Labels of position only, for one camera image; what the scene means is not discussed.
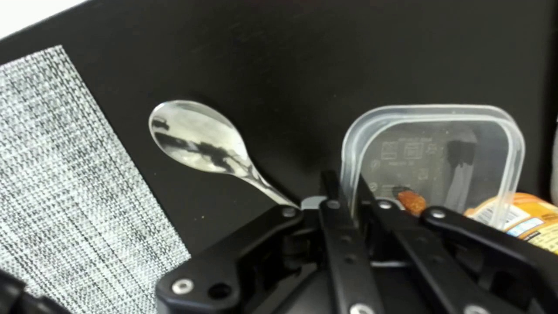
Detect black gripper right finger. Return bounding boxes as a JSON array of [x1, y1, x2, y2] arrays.
[[356, 172, 558, 314]]

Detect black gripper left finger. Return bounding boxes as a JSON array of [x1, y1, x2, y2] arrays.
[[156, 169, 386, 314]]

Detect brown sausage pieces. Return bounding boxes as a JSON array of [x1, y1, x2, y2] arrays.
[[398, 186, 431, 218]]

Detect clear plastic container bowl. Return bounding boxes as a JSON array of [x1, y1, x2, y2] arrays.
[[339, 103, 527, 232]]

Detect open can orange label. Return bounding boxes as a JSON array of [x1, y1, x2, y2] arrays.
[[464, 190, 558, 258]]

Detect silver metal spoon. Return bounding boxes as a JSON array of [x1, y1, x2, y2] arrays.
[[147, 99, 304, 211]]

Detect black rectangular table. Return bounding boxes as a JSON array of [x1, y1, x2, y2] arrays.
[[0, 0, 558, 275]]

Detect grey woven placemat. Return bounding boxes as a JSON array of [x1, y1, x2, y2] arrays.
[[0, 43, 194, 314]]

